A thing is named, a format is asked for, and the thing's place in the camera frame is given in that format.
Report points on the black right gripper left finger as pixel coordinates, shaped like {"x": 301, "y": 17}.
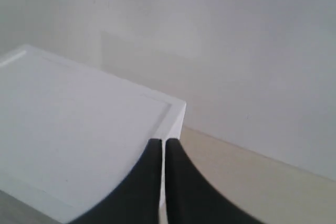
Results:
{"x": 137, "y": 198}

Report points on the white translucent drawer cabinet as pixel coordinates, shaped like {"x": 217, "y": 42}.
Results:
{"x": 71, "y": 133}

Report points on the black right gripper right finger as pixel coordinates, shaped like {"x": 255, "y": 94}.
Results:
{"x": 190, "y": 198}

